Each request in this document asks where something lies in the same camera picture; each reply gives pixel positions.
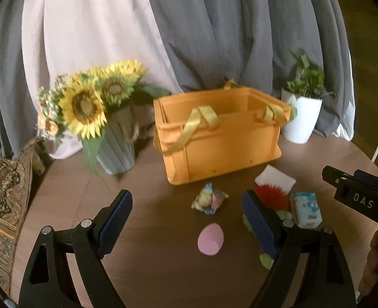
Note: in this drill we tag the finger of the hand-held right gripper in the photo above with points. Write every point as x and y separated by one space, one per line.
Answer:
331 174
372 178

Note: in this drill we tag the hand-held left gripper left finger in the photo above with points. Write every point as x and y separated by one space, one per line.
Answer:
116 221

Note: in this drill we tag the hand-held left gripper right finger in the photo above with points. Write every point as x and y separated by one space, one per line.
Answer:
259 226

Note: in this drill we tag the green frog toy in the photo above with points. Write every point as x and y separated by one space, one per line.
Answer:
266 261

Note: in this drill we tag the white sponge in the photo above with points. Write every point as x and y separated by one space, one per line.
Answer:
274 178

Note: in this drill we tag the orange plastic crate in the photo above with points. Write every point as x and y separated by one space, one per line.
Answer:
221 147

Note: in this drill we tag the person's right hand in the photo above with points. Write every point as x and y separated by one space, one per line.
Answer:
372 260

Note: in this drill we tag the red fuzzy ball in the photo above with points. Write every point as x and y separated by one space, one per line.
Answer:
272 199

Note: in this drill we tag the small blue-white carton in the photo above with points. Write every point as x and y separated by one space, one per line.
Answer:
307 210

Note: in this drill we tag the pink egg-shaped sponge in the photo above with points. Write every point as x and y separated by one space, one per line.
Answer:
209 240

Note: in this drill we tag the colourful fabric ball toy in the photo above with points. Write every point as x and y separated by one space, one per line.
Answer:
208 199

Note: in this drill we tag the white ribbed plant pot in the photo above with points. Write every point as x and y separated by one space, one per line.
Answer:
299 118

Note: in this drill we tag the grey ribbed vase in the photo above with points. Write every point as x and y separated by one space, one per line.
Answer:
118 154

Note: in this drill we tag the green leafy plant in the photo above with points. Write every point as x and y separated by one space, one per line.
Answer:
307 80

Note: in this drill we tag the patterned brown cushion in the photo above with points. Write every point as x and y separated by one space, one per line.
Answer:
5 199

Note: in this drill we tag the artificial sunflower bouquet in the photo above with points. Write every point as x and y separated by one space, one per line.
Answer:
83 106

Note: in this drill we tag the grey curtain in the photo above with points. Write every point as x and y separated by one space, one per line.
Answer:
233 32
2 86

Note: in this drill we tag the beige curtain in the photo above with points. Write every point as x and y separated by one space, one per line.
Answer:
89 29

